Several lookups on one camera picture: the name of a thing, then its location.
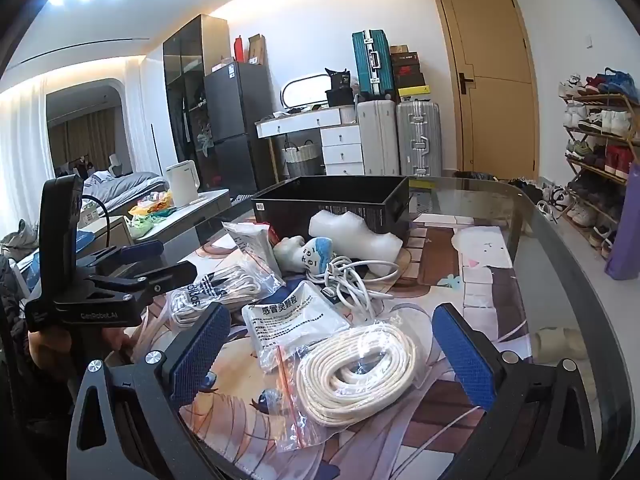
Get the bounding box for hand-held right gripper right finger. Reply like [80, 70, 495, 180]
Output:
[432, 303, 596, 480]

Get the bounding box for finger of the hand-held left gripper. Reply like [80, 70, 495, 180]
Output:
[75, 240, 166, 273]
[90, 261, 198, 306]

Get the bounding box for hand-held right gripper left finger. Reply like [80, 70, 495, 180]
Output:
[67, 302, 232, 480]

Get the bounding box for bag of white shoelaces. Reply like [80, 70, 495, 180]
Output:
[170, 255, 286, 328]

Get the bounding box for white striped plastic packet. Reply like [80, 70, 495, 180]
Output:
[222, 221, 286, 286]

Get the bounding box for white medicine packet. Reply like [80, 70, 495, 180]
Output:
[241, 280, 351, 371]

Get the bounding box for bag of white rope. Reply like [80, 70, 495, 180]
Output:
[277, 320, 418, 428]

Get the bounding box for white charging cable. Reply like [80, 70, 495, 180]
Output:
[320, 255, 401, 318]

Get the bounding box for black cardboard box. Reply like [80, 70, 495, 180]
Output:
[250, 176, 411, 241]

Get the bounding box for person's left hand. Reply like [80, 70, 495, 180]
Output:
[29, 330, 133, 376]

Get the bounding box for pile of colourful snack bags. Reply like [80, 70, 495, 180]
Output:
[127, 199, 173, 237]

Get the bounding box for grey bed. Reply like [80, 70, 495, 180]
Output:
[82, 170, 166, 216]

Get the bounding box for white marble side table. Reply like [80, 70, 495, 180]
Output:
[125, 189, 231, 241]

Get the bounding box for white electric kettle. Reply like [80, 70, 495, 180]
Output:
[165, 160, 202, 208]

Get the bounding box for printed cartoon table mat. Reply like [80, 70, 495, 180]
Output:
[125, 210, 531, 480]

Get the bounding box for brown curtain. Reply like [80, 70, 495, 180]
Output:
[47, 110, 121, 171]

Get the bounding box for beige slipper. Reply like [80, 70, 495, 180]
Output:
[532, 326, 586, 361]

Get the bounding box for white plush toy blue cap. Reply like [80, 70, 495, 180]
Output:
[272, 236, 335, 276]

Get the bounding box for dark grey fridge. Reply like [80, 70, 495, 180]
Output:
[202, 61, 278, 196]

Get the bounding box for white foam block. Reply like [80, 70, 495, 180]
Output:
[307, 210, 403, 278]

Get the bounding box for woven laundry basket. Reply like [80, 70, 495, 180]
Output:
[281, 142, 323, 178]

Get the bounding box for white sneakers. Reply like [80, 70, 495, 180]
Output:
[535, 185, 576, 221]

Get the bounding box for dark glass cabinet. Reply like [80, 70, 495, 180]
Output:
[162, 14, 231, 191]

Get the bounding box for purple yoga mat roll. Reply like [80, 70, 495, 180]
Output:
[603, 160, 640, 281]

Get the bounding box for white dressing table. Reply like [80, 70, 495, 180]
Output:
[255, 106, 366, 178]

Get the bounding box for silver suitcase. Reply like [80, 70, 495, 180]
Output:
[396, 101, 443, 177]

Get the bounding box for oval mirror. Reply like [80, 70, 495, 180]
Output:
[280, 74, 333, 109]

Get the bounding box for white suitcase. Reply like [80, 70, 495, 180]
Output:
[356, 100, 401, 176]

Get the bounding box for shoe rack with sneakers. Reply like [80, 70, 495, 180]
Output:
[559, 67, 640, 261]

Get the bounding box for black bag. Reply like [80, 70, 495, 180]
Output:
[325, 67, 358, 107]

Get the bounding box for wooden door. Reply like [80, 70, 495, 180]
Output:
[430, 0, 541, 181]

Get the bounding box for stack of shoe boxes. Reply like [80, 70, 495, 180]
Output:
[390, 45, 431, 103]

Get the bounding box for teal suitcase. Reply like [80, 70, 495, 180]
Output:
[351, 30, 393, 100]

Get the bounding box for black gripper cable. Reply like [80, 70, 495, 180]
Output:
[81, 194, 112, 251]

